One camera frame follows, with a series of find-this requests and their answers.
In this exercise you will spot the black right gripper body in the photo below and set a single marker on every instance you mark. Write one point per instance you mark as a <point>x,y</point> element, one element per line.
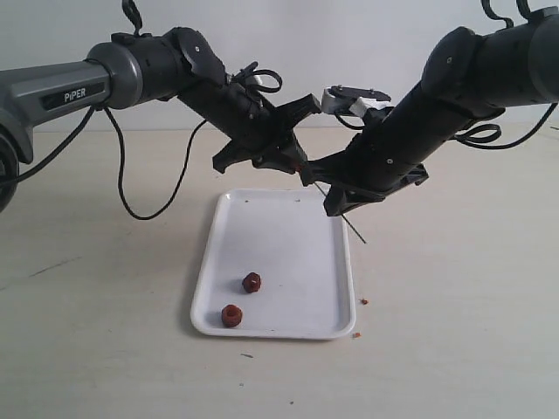
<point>384,153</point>

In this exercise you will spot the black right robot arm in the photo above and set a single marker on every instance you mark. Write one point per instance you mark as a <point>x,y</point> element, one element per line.
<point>468,81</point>

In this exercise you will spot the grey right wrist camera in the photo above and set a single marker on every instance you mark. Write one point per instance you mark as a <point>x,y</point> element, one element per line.
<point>352,101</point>

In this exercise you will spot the white rectangular plastic tray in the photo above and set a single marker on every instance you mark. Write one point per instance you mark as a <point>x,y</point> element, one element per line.
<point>301,254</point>

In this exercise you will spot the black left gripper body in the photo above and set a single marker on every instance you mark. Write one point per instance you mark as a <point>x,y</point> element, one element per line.
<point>251,123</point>

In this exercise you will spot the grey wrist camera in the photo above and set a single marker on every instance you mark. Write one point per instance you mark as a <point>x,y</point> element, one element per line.
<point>254,81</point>
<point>352,101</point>

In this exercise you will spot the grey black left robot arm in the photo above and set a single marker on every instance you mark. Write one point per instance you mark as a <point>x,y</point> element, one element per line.
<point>130,70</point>

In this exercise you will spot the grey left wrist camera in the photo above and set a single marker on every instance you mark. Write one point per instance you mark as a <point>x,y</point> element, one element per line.
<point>254,81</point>

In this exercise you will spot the thin metal skewer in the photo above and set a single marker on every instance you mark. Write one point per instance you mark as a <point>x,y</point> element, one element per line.
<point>356,231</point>

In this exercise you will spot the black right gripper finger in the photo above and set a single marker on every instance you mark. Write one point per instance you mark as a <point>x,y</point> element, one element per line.
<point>338,169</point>
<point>344,197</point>

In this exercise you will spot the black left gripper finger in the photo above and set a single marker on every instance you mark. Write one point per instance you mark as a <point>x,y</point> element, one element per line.
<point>282,156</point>
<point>294,112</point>

